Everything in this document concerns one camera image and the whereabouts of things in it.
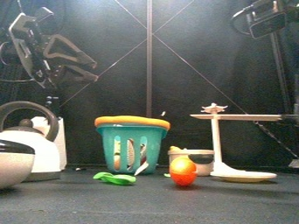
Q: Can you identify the white toy cleaver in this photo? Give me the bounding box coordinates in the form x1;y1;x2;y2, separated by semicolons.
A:
134;161;151;177

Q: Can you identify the orange yellow round lid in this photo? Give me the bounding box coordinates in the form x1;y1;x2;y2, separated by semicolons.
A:
93;115;172;131

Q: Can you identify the white box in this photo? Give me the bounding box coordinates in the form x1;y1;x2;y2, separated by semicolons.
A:
31;115;69;172

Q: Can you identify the teal slotted toy basket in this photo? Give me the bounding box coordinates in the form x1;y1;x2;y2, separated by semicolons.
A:
96;123;170;176

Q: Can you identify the white pot black rim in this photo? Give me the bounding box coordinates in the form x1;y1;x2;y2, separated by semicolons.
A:
0;139;36;190

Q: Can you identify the orange toy tomato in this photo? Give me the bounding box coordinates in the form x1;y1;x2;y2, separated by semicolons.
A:
168;156;199;187

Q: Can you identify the white two-tier plate stand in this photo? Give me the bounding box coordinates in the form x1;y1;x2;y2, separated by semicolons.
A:
190;101;286;184

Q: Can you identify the white cup black band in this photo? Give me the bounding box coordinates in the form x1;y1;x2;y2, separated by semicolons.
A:
167;149;216;178

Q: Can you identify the black slanted frame strut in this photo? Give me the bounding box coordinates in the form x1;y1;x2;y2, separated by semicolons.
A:
270;31;295;116

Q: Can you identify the grey vertical frame pole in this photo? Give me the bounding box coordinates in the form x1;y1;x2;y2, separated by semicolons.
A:
144;0;155;118

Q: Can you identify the white kettle black handle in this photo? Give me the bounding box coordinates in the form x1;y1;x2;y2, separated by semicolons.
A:
0;100;63;182

